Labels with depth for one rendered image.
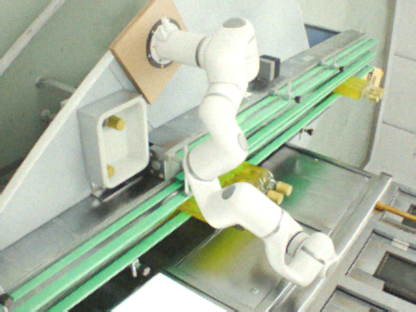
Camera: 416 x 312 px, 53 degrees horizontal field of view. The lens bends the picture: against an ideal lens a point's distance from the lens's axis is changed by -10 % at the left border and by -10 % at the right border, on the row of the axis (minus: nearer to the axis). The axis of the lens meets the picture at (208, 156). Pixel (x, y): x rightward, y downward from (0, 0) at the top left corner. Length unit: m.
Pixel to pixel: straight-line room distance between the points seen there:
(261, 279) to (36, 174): 0.69
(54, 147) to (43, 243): 0.25
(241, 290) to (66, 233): 0.51
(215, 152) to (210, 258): 0.49
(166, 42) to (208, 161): 0.44
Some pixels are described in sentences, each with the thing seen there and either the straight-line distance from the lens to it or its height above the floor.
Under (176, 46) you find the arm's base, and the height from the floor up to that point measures 0.86.
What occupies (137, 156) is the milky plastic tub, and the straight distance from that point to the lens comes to 1.35.
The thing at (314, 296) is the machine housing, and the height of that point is 1.40.
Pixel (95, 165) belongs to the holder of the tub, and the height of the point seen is 0.80.
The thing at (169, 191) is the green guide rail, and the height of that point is 0.91.
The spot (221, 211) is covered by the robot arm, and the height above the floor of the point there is 1.21.
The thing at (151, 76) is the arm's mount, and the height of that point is 0.77.
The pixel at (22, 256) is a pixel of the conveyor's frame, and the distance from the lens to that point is 1.18.
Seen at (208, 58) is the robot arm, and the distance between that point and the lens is 1.04.
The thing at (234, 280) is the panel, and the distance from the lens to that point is 1.31.
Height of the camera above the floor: 1.65
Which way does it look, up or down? 31 degrees down
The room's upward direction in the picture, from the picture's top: 112 degrees clockwise
